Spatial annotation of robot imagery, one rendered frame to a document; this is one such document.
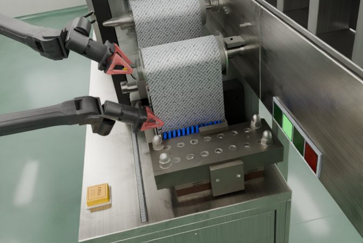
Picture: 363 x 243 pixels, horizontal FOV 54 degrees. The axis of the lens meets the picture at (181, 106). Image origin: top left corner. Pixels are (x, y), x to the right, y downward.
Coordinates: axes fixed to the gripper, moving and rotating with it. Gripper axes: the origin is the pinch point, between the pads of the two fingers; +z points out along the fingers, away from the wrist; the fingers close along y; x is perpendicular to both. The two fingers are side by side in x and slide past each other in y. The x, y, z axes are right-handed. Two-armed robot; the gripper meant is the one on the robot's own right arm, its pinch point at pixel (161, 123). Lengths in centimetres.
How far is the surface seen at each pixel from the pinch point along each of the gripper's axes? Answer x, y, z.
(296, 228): -58, -24, 110
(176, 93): 12.1, 0.3, 0.4
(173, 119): 2.6, 0.2, 3.2
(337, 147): 33, 50, 16
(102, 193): -24.4, 11.0, -12.6
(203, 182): -5.7, 18.9, 13.9
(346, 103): 43, 51, 11
